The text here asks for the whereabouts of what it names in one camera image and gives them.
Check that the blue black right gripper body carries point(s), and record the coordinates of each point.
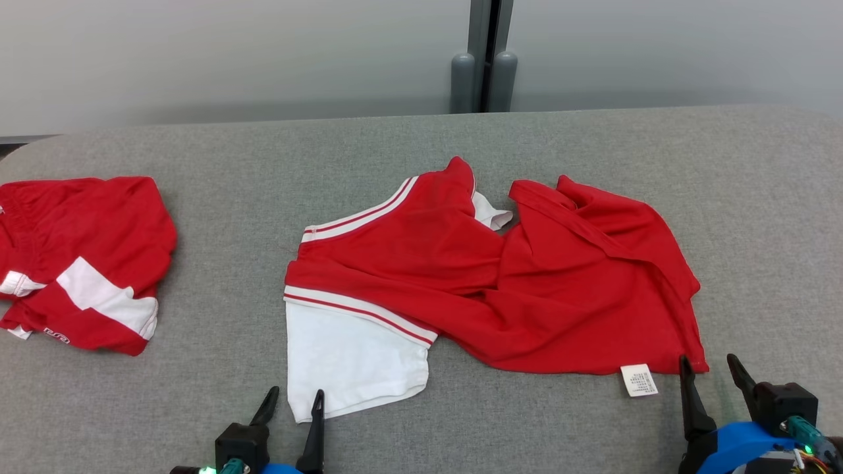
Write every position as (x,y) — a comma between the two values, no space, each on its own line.
(737,447)

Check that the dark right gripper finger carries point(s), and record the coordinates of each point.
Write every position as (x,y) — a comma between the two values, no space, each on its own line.
(743,378)
(693,408)

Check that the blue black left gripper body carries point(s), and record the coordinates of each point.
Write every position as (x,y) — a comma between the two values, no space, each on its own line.
(283,469)

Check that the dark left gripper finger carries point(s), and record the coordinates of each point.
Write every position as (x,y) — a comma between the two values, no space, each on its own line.
(313,441)
(265,408)

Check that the red white jersey shirt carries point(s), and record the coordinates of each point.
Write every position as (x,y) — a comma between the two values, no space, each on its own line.
(560,283)

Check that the red white lettered shorts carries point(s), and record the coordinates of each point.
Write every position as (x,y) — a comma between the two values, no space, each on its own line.
(85,224)

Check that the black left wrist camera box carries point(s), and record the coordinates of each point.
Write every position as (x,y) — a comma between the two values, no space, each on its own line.
(242,447)

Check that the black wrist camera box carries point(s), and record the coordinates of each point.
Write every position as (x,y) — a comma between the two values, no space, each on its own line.
(784,405)
(242,447)

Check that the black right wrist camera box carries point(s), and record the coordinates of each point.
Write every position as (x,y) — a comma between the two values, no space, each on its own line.
(784,405)

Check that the grey rounded post foot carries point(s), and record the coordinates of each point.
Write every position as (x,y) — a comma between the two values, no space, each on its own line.
(502,80)
(462,82)

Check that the dark grey partition post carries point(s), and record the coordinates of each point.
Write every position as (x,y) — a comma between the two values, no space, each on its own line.
(490,39)

